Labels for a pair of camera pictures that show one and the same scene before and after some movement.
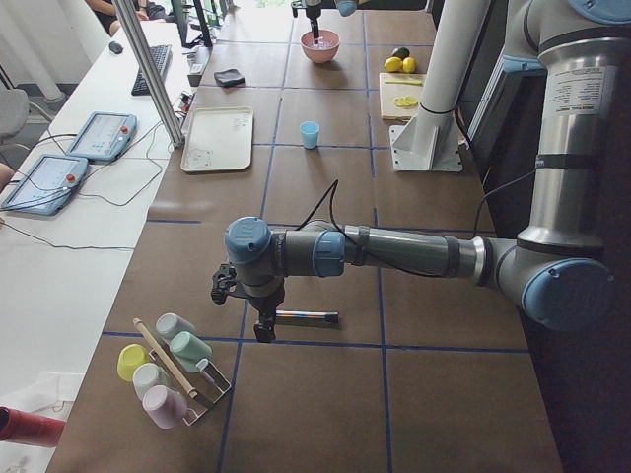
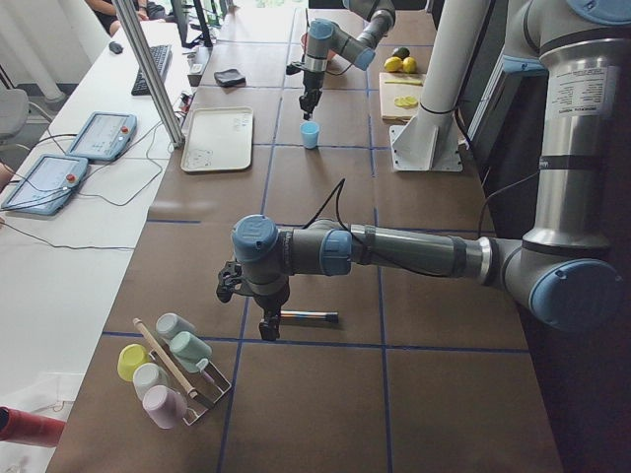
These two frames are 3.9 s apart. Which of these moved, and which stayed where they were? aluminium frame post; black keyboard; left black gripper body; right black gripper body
Moved: right black gripper body
Stayed: left black gripper body; black keyboard; aluminium frame post
